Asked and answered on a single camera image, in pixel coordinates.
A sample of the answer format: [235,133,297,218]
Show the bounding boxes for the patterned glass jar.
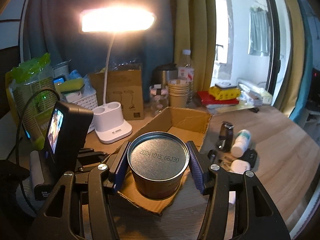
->
[149,84,169,116]

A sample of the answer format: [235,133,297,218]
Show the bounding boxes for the brown metal tin can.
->
[127,132,190,199]

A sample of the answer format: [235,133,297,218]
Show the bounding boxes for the yellow green sponge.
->
[57,78,84,93]

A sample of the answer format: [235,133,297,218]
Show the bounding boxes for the red book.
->
[195,91,239,106]

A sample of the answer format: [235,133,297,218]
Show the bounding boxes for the black car key fob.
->
[239,148,258,168]

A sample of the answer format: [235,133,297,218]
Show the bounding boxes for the white desk lamp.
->
[80,5,156,144]

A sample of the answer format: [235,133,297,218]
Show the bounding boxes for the hanging grey towel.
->
[248,7,270,56]

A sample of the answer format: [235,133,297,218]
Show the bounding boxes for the white pill bottle teal label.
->
[231,129,251,158]

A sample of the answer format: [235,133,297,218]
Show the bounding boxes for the green snack bag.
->
[5,53,57,150]

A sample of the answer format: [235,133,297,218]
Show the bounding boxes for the white power bank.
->
[215,82,236,89]

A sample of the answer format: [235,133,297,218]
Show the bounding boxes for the stainless steel thermos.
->
[151,63,178,85]

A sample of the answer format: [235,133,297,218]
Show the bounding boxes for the yellow tissue pack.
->
[208,86,241,101]

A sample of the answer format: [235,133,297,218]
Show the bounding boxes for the black action camera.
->
[30,101,93,201]

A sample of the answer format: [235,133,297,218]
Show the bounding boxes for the clear water bottle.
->
[176,49,194,104]

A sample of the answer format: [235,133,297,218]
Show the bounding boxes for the white small jar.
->
[230,159,251,174]

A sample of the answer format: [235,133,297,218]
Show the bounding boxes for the stack of paper cups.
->
[168,79,189,108]

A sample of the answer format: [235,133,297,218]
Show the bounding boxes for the white woven plastic basket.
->
[62,89,98,133]

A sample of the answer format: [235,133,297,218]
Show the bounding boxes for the black scissors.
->
[248,107,259,113]

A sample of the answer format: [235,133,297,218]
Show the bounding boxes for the brown lamp carton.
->
[106,64,144,121]

